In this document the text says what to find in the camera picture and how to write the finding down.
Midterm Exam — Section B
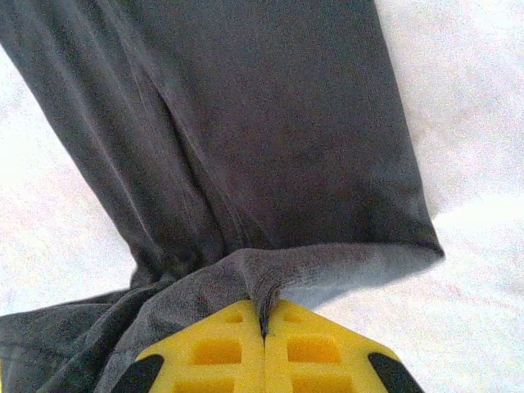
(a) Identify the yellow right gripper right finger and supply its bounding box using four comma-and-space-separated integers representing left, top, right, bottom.
263, 298, 427, 393

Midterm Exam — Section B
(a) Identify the dark grey t-shirt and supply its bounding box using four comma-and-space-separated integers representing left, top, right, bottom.
0, 0, 447, 393

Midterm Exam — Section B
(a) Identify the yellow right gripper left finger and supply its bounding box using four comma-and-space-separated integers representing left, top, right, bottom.
110, 299, 267, 393

